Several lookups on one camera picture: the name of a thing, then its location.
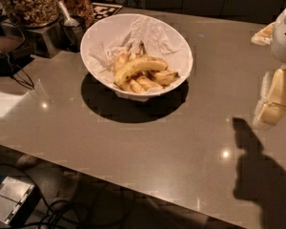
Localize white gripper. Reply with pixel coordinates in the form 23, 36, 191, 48
251, 8, 286, 130

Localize right small yellow banana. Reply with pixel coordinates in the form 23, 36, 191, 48
149, 71, 179, 86

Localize white bowl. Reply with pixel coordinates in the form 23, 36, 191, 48
80, 13, 194, 102

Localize white paper liner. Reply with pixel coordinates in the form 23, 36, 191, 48
88, 15, 182, 73

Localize black white marker tag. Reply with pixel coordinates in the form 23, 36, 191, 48
92, 2, 123, 20

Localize dark metal cup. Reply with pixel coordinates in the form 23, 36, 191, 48
59, 16, 86, 52

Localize small glass nut jar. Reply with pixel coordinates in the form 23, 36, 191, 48
64, 0, 94, 28

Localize white plastic spoon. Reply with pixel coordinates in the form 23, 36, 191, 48
56, 0, 79, 27

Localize steel jar stand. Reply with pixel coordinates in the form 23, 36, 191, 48
23, 22, 62, 58

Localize black device with cable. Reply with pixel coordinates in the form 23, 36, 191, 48
0, 21, 34, 90

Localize black floor cables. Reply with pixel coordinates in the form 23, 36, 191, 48
0, 162, 134, 229

